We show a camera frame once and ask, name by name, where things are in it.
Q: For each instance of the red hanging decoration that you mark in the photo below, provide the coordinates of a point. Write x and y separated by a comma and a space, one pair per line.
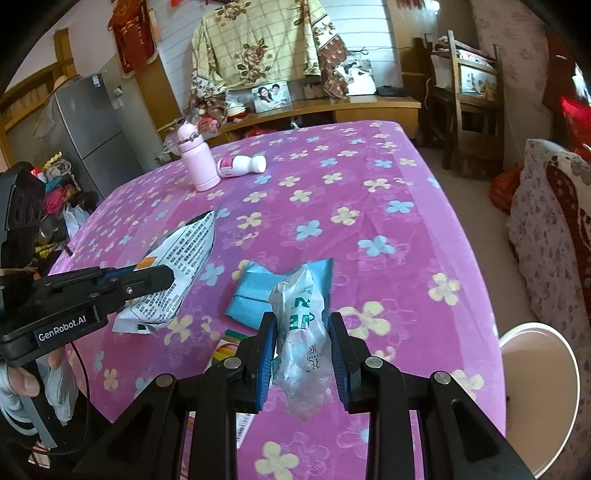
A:
134, 41

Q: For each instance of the wooden chair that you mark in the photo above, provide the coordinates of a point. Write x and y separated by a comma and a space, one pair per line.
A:
475, 138

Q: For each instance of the clear plastic bag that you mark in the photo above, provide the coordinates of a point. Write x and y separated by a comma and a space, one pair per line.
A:
300, 360

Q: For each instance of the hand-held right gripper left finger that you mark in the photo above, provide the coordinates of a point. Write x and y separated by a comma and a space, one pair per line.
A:
267, 360

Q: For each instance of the unframed wedding photo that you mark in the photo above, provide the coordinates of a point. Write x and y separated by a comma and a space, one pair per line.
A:
360, 78

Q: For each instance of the colourful striped packet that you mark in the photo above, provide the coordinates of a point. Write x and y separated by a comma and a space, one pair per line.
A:
225, 348

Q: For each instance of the grey refrigerator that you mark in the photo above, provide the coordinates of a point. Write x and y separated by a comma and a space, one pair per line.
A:
87, 138

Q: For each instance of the pile of bags and clothes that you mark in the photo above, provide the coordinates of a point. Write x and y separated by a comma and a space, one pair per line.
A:
60, 203

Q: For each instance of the wooden cabinet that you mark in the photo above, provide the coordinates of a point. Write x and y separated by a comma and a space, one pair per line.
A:
369, 110

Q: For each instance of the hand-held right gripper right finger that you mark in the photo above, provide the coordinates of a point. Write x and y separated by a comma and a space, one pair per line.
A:
339, 364

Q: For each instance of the person's left hand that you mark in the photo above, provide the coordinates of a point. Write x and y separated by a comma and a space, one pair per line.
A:
23, 381

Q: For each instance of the white pill bottle pink label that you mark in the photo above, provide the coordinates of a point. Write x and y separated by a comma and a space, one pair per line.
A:
244, 165

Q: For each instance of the framed couple photo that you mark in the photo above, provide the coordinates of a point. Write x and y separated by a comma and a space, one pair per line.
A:
271, 97

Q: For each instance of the floral sofa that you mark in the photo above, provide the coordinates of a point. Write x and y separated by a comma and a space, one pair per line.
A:
540, 230

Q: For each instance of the pink floral blanket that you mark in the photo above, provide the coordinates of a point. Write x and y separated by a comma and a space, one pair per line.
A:
369, 207

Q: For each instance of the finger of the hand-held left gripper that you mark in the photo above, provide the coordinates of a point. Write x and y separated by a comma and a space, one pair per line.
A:
113, 275
147, 281

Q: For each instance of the white plastic bin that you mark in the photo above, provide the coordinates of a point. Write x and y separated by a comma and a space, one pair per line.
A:
540, 392

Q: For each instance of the pink thermos bottle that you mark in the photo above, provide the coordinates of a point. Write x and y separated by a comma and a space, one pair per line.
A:
198, 161

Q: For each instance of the red bag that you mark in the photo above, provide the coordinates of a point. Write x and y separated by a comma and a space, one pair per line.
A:
503, 189

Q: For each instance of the red cloth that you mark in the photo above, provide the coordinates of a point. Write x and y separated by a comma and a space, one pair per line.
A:
572, 115

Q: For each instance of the blue foil packet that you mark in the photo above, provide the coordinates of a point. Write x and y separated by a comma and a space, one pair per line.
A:
254, 295

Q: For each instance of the yellow floral cloth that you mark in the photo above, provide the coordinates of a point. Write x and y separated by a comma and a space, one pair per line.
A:
258, 46

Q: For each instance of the white printed snack wrapper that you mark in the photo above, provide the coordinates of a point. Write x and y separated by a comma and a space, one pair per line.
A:
189, 244

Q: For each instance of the straw hat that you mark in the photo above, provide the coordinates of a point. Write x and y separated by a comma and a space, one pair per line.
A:
64, 84

